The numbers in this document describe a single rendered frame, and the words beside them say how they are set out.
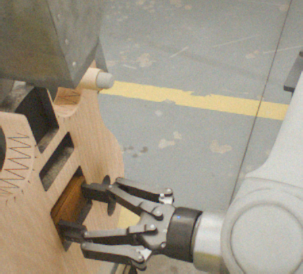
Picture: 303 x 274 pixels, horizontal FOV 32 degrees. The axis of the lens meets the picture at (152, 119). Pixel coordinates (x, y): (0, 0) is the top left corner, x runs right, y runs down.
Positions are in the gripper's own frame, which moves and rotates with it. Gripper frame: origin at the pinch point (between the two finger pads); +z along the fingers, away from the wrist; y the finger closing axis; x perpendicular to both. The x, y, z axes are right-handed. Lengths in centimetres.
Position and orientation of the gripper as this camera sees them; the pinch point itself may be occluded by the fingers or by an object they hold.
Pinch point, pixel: (74, 208)
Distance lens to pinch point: 84.5
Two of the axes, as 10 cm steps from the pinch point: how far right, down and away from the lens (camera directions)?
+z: -9.3, -1.4, 3.4
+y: 3.5, -6.6, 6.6
